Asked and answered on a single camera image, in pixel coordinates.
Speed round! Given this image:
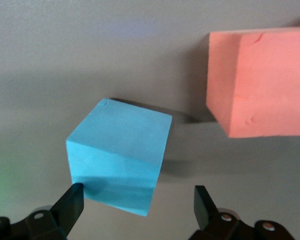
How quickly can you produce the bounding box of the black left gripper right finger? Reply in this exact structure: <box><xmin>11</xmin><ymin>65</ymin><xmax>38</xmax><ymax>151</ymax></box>
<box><xmin>189</xmin><ymin>185</ymin><xmax>296</xmax><ymax>240</ymax></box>

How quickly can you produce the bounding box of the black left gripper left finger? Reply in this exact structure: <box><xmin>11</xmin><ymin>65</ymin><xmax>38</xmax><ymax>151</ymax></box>
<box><xmin>0</xmin><ymin>183</ymin><xmax>86</xmax><ymax>240</ymax></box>

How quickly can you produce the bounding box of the blue foam block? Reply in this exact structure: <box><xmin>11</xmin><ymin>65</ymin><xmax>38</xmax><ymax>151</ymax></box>
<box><xmin>65</xmin><ymin>97</ymin><xmax>174</xmax><ymax>217</ymax></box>

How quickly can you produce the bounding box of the orange foam block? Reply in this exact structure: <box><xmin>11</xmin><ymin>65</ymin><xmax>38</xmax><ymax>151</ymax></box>
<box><xmin>205</xmin><ymin>26</ymin><xmax>300</xmax><ymax>139</ymax></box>

